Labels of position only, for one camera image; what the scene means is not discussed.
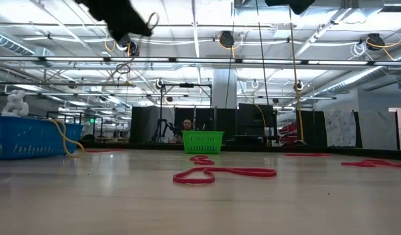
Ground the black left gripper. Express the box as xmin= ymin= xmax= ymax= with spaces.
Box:
xmin=74 ymin=0 xmax=154 ymax=42

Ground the red rubber band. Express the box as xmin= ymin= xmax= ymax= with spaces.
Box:
xmin=340 ymin=158 xmax=401 ymax=170
xmin=283 ymin=152 xmax=332 ymax=158
xmin=172 ymin=166 xmax=278 ymax=185
xmin=85 ymin=148 xmax=125 ymax=153
xmin=189 ymin=154 xmax=216 ymax=166

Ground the grey curtain panel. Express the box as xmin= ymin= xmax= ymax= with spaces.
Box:
xmin=130 ymin=105 xmax=175 ymax=144

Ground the white pillar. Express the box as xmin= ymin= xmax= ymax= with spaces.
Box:
xmin=212 ymin=67 xmax=238 ymax=110

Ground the person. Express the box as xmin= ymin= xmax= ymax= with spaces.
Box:
xmin=170 ymin=117 xmax=194 ymax=144

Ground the black cabinet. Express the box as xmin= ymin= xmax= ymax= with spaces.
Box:
xmin=237 ymin=102 xmax=278 ymax=146

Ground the red shelf rack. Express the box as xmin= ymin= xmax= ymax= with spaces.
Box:
xmin=278 ymin=121 xmax=299 ymax=145

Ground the black partition panel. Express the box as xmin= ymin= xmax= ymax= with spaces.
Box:
xmin=296 ymin=110 xmax=328 ymax=148
xmin=173 ymin=106 xmax=237 ymax=144

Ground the green plastic basket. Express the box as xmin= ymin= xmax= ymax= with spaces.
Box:
xmin=182 ymin=130 xmax=225 ymax=155

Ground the white patterned cloth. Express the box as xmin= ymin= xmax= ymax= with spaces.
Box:
xmin=323 ymin=108 xmax=357 ymax=148

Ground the blue plastic basket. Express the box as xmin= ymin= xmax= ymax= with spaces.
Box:
xmin=0 ymin=116 xmax=84 ymax=161

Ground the grey partition panel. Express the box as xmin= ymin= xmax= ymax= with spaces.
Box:
xmin=355 ymin=110 xmax=399 ymax=151

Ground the black ceiling cable reel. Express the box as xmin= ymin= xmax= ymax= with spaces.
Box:
xmin=123 ymin=39 xmax=140 ymax=57
xmin=365 ymin=32 xmax=386 ymax=52
xmin=218 ymin=30 xmax=235 ymax=49

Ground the long yellow cable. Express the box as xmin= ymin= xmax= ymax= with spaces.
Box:
xmin=288 ymin=6 xmax=305 ymax=143

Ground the long black cable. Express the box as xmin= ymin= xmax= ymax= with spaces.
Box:
xmin=254 ymin=0 xmax=270 ymax=110

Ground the black metal stand frame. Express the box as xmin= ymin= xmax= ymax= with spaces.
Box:
xmin=158 ymin=82 xmax=213 ymax=144

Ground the silver ventilation duct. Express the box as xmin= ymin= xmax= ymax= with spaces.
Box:
xmin=312 ymin=64 xmax=401 ymax=96

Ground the thin black hanging cable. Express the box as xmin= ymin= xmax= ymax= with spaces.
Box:
xmin=224 ymin=19 xmax=236 ymax=109

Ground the black aluminium table frame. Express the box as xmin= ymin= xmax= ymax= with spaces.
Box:
xmin=76 ymin=139 xmax=401 ymax=161

